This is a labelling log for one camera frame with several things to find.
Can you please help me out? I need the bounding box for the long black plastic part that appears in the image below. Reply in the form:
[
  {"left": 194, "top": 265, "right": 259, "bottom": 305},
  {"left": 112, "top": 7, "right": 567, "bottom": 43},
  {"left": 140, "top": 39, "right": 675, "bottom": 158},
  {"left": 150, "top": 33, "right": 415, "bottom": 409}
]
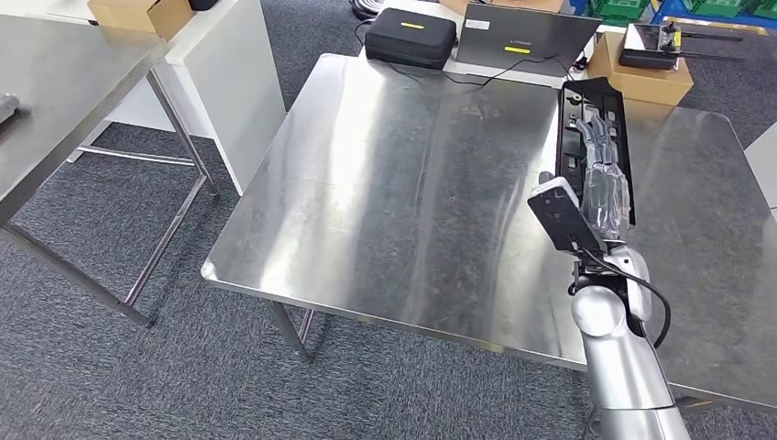
[{"left": 554, "top": 76, "right": 638, "bottom": 227}]

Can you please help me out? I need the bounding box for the stainless steel workbench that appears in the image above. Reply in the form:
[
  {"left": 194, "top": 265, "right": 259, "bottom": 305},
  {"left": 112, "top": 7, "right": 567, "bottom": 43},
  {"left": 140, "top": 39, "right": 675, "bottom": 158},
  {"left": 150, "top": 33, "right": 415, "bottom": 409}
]
[{"left": 200, "top": 52, "right": 777, "bottom": 422}]

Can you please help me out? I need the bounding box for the black zip case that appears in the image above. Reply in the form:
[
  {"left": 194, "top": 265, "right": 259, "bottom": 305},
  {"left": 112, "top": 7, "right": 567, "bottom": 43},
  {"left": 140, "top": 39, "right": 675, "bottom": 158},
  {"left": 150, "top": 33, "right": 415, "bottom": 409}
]
[{"left": 363, "top": 6, "right": 459, "bottom": 72}]

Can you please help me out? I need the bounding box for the grey laptop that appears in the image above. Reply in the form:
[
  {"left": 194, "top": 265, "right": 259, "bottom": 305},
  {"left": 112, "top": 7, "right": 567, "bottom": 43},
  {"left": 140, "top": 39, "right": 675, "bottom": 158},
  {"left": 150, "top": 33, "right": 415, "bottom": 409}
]
[{"left": 454, "top": 1, "right": 604, "bottom": 80}]

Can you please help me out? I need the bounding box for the green plastic crate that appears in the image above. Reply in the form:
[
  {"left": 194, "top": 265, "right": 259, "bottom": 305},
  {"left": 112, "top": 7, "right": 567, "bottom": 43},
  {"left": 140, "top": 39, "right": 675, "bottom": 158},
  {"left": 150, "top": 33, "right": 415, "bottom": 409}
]
[
  {"left": 587, "top": 0, "right": 651, "bottom": 29},
  {"left": 682, "top": 0, "right": 751, "bottom": 20}
]

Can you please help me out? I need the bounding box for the open cardboard box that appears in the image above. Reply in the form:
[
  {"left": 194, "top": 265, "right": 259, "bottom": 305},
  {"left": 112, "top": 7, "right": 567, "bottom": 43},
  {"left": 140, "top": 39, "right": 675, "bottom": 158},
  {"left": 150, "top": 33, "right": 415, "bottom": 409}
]
[{"left": 87, "top": 0, "right": 196, "bottom": 41}]

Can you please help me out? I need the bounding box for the stainless steel table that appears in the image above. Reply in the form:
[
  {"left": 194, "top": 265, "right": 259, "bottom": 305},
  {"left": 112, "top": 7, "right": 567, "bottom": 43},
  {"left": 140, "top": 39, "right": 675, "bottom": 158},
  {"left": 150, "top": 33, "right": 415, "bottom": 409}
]
[{"left": 0, "top": 14, "right": 220, "bottom": 330}]

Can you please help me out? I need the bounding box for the white side cabinet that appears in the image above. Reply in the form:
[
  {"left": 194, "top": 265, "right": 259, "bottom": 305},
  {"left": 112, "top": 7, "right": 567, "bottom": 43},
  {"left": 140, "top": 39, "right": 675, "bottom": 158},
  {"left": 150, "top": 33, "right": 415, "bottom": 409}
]
[{"left": 743, "top": 120, "right": 777, "bottom": 212}]

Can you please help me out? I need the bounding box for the blue plastic crate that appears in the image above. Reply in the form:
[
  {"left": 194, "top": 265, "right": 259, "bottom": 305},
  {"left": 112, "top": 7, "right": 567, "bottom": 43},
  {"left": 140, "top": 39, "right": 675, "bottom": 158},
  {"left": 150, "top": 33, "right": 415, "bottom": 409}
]
[{"left": 651, "top": 0, "right": 777, "bottom": 32}]

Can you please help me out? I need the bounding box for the black laptop cable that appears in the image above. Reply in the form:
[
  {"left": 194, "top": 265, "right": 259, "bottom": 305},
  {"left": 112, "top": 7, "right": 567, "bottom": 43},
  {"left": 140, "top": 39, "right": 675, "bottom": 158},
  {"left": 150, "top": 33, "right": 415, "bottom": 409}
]
[{"left": 354, "top": 17, "right": 587, "bottom": 89}]

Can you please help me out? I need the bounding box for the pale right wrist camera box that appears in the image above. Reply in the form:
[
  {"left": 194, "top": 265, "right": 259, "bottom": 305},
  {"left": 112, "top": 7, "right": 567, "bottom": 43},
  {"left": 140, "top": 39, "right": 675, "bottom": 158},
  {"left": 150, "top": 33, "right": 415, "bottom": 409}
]
[{"left": 526, "top": 170, "right": 608, "bottom": 256}]

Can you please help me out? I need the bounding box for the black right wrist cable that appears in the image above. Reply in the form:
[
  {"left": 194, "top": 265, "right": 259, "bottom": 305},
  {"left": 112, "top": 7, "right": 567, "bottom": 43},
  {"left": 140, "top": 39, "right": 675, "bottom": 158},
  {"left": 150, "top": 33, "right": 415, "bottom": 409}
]
[{"left": 575, "top": 245, "right": 673, "bottom": 352}]

